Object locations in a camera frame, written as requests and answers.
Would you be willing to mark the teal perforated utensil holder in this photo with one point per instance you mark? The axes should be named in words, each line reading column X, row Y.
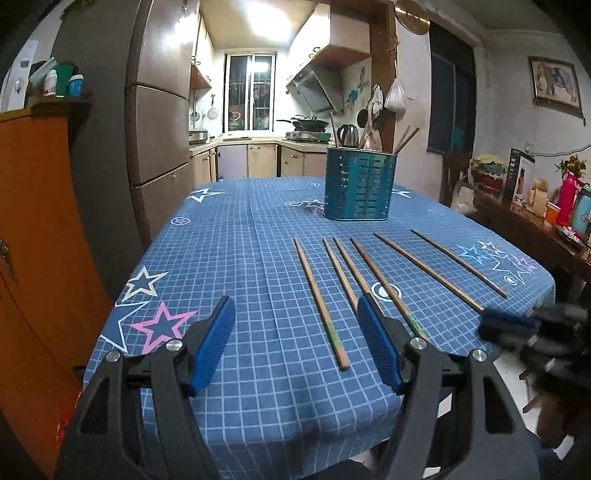
column 358, row 184

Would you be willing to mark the dark window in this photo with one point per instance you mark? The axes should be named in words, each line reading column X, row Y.
column 453, row 93

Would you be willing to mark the black wok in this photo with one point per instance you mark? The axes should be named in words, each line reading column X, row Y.
column 305, row 124

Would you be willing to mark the electric kettle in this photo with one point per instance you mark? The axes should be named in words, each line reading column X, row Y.
column 348, row 136

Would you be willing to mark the white plastic bag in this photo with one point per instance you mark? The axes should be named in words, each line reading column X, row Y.
column 396, row 100

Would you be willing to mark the range hood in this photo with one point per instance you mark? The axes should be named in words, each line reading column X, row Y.
column 319, row 88

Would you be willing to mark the dark wooden side table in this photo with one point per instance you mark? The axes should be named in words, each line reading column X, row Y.
column 566, row 262

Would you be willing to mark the green container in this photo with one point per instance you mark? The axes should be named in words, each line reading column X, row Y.
column 64, row 72

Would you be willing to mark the black product box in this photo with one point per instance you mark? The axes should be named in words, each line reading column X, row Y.
column 519, row 178

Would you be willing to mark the kitchen window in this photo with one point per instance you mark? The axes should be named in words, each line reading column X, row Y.
column 249, row 85

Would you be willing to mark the wooden chair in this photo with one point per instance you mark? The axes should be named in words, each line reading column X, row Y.
column 454, row 166

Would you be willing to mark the orange wooden cabinet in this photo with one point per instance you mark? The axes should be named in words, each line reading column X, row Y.
column 53, row 304

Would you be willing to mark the orange cup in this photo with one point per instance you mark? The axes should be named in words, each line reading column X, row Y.
column 551, row 214

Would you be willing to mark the blue star tablecloth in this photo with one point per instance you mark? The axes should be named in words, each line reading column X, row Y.
column 278, row 406

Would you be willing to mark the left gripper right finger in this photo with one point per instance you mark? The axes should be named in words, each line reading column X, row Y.
column 457, row 413

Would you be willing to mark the pink thermos bottle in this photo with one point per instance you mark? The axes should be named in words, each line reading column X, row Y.
column 567, row 196

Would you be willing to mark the grey refrigerator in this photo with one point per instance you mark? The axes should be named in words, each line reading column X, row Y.
column 130, row 158

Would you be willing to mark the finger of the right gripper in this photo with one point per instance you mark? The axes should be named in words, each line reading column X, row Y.
column 498, row 315
column 508, row 337

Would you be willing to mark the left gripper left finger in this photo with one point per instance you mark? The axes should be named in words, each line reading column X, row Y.
column 106, row 437

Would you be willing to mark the framed elephant picture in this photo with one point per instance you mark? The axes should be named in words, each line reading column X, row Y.
column 555, row 85

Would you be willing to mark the gold wall clock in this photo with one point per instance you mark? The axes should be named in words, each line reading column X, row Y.
column 412, row 16

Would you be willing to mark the white medicine bottle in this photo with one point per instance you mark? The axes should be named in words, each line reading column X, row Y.
column 50, row 83

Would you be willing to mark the wooden chopstick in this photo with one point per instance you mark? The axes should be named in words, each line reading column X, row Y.
column 408, row 138
column 352, row 266
column 400, row 139
column 341, row 357
column 395, row 297
column 431, row 272
column 334, row 130
column 462, row 262
column 353, row 302
column 365, row 135

